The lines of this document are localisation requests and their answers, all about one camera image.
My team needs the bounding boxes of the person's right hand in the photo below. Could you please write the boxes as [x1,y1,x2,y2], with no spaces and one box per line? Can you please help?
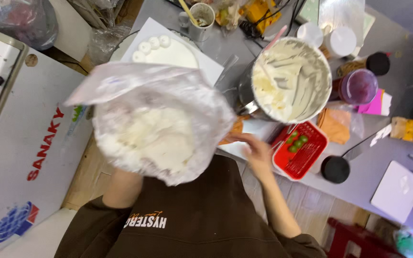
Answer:
[227,132,276,180]

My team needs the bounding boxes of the clear piping bag with cream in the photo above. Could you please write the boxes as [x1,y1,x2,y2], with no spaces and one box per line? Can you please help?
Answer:
[64,62,236,187]

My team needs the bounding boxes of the orange cloth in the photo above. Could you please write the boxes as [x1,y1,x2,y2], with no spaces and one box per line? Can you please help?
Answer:
[218,115,251,145]

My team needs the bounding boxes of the red plastic basket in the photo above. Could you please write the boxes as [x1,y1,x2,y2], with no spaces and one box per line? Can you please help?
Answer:
[272,121,329,181]

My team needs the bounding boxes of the clear acrylic scraper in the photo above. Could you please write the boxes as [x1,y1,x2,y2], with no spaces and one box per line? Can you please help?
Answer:
[214,54,239,91]

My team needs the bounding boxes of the metal mixing bowl with cream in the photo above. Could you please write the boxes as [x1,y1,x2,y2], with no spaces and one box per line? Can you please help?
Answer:
[238,37,333,124]

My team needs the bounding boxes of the white square cake board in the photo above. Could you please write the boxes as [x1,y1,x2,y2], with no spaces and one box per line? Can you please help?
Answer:
[120,17,225,86]

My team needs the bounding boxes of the orange paper bag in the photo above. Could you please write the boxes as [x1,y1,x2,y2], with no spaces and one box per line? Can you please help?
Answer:
[317,107,351,145]

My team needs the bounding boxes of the brown printed shirt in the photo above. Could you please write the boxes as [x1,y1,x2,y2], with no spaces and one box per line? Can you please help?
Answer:
[54,154,327,258]

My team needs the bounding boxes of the pink spatula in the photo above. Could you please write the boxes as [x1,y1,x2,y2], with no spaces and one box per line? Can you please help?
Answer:
[263,24,288,51]

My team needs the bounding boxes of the white frosted cake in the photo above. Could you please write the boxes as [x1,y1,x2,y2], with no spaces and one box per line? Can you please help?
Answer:
[132,35,200,69]

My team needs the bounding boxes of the white mug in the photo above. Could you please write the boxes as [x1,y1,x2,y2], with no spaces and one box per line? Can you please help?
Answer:
[179,2,216,42]

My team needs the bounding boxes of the white round container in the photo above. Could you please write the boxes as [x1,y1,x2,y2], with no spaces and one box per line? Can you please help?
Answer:
[324,27,357,59]
[296,22,324,48]

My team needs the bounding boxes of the purple-lidded jar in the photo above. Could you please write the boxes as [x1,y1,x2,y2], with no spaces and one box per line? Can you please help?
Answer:
[330,69,379,105]

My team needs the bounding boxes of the yellow package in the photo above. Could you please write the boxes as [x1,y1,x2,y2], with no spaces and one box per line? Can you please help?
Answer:
[244,0,282,25]

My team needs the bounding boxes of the pink paper pad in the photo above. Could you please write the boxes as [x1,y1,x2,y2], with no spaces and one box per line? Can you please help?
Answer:
[357,88,392,116]

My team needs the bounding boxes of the wooden stick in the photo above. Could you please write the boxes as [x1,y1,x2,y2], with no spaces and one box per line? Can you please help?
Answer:
[178,0,201,26]

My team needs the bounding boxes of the red plastic stool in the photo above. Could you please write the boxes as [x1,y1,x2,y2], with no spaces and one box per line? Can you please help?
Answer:
[326,217,406,258]

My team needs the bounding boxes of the black-capped bottle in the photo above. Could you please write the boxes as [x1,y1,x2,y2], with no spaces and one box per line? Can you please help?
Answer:
[337,52,391,78]

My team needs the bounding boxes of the dark cake turntable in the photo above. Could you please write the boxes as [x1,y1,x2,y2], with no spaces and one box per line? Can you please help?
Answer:
[109,29,140,62]

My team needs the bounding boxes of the clear plastic sheet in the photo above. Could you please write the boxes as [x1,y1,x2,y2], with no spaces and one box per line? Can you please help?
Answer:
[318,0,366,37]

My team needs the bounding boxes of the small white square board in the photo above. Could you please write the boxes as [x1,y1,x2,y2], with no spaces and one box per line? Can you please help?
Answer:
[371,160,413,224]

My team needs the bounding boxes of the yellow sponge piece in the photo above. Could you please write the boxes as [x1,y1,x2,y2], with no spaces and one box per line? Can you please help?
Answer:
[390,116,413,143]

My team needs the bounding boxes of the clear crumpled plastic bag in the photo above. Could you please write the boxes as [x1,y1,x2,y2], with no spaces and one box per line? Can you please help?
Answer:
[87,24,132,66]

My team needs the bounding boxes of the white chest freezer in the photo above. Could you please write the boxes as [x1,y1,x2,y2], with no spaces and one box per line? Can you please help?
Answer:
[0,22,94,258]

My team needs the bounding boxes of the grey plastic bag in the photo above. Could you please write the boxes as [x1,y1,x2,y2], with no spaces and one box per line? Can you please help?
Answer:
[0,0,59,51]

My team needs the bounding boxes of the black cables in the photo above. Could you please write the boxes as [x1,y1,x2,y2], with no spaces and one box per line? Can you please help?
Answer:
[239,0,305,39]

